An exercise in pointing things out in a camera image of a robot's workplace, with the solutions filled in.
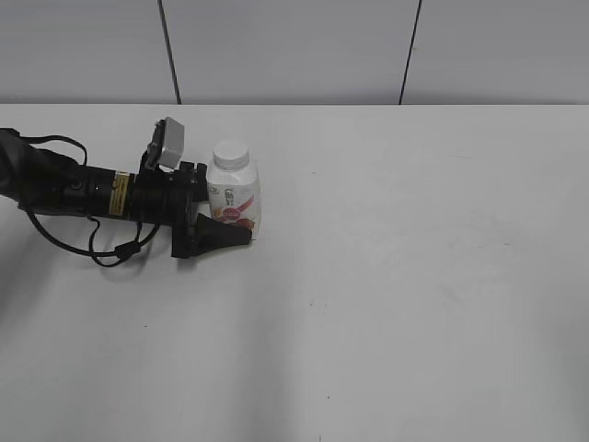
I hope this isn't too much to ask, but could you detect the white plastic bottle cap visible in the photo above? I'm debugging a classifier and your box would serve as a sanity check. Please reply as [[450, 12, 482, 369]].
[[213, 140, 250, 170]]

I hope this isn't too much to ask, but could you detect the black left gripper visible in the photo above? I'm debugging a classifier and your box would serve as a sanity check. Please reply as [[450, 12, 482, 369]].
[[130, 161, 252, 259]]

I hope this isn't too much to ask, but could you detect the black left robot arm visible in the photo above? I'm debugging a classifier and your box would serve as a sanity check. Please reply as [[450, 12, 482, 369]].
[[1, 118, 252, 267]]

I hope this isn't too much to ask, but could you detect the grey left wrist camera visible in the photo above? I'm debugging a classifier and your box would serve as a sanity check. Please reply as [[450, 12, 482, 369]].
[[145, 117, 185, 169]]

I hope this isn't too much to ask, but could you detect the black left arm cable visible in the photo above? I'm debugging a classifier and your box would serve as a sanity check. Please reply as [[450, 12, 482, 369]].
[[19, 134, 159, 268]]

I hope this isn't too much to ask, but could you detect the white yili changqing yogurt bottle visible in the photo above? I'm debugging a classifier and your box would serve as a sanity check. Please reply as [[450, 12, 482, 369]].
[[206, 154, 261, 239]]

